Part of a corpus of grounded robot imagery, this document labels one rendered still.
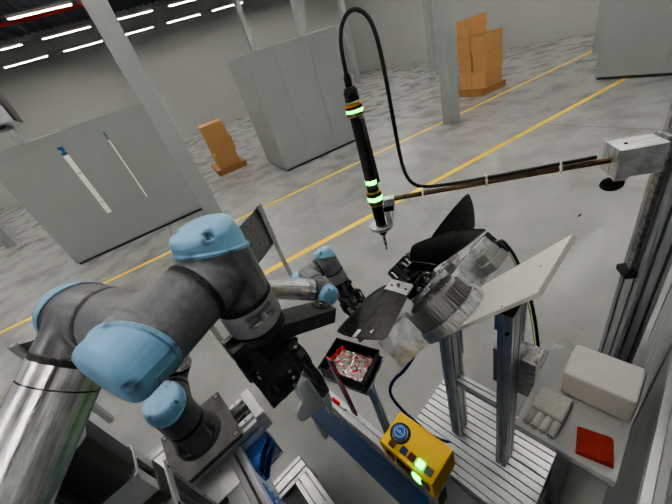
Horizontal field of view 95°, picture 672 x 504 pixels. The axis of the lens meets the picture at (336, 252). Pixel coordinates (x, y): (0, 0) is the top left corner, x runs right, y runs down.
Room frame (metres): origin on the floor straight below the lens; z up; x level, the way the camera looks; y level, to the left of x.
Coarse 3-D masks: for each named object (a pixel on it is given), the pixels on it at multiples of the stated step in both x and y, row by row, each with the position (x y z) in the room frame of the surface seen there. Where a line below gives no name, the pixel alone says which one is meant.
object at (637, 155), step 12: (660, 132) 0.60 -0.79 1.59; (612, 144) 0.63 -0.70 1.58; (624, 144) 0.61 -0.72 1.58; (636, 144) 0.60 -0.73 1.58; (648, 144) 0.58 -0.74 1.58; (660, 144) 0.57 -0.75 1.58; (612, 156) 0.62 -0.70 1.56; (624, 156) 0.59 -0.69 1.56; (636, 156) 0.58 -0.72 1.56; (648, 156) 0.57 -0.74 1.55; (660, 156) 0.56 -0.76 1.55; (612, 168) 0.61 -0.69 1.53; (624, 168) 0.59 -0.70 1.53; (636, 168) 0.58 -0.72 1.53; (648, 168) 0.57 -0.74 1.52; (660, 168) 0.56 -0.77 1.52
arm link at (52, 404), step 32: (64, 288) 0.32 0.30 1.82; (96, 288) 0.30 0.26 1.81; (32, 320) 0.31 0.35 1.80; (64, 320) 0.27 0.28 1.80; (32, 352) 0.26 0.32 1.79; (64, 352) 0.26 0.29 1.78; (32, 384) 0.24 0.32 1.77; (64, 384) 0.24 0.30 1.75; (96, 384) 0.25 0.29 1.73; (0, 416) 0.22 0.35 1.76; (32, 416) 0.22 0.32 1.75; (64, 416) 0.22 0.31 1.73; (0, 448) 0.20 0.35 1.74; (32, 448) 0.20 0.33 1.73; (64, 448) 0.21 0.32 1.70; (0, 480) 0.18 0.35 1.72; (32, 480) 0.18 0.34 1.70
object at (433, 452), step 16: (400, 416) 0.46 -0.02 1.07; (416, 432) 0.41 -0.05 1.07; (384, 448) 0.41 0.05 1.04; (400, 448) 0.38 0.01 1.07; (416, 448) 0.37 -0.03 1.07; (432, 448) 0.36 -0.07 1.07; (448, 448) 0.35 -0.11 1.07; (432, 464) 0.33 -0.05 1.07; (448, 464) 0.33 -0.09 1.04; (432, 480) 0.30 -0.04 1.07; (432, 496) 0.29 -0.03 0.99
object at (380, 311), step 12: (372, 300) 0.80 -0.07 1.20; (384, 300) 0.77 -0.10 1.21; (396, 300) 0.75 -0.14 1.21; (360, 312) 0.76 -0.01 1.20; (372, 312) 0.73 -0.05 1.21; (384, 312) 0.71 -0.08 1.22; (396, 312) 0.69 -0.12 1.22; (348, 324) 0.74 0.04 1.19; (360, 324) 0.70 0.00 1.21; (372, 324) 0.68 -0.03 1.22; (384, 324) 0.66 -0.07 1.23; (348, 336) 0.68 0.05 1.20; (360, 336) 0.65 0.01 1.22; (372, 336) 0.62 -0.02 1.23; (384, 336) 0.60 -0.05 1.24
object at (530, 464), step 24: (432, 408) 0.96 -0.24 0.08; (480, 408) 0.88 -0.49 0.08; (432, 432) 0.84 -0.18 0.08; (480, 432) 0.76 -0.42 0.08; (456, 456) 0.69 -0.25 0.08; (480, 456) 0.66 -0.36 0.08; (528, 456) 0.60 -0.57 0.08; (552, 456) 0.57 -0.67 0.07; (456, 480) 0.61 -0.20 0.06; (480, 480) 0.57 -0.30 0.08; (504, 480) 0.54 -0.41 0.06; (528, 480) 0.51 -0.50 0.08
